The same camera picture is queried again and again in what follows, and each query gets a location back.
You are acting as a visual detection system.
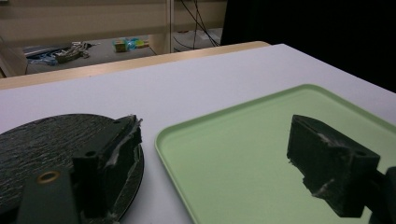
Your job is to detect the beige wooden post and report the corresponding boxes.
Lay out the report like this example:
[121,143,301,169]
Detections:
[165,0,176,54]

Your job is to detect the colourful toy pile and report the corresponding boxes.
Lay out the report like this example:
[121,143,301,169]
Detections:
[112,37,150,53]

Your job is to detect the pile of metal parts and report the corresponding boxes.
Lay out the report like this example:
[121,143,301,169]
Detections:
[53,41,94,64]

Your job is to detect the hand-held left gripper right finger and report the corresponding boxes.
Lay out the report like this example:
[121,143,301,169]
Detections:
[286,114,396,224]

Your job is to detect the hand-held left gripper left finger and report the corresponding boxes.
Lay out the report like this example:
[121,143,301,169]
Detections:
[17,114,144,224]

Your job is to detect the light green plastic tray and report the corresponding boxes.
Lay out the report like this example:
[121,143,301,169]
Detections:
[154,83,396,224]

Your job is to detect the black round textured plate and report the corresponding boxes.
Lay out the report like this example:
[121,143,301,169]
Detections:
[0,113,145,224]

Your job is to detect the black hanging cables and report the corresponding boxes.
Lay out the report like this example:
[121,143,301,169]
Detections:
[173,0,221,50]

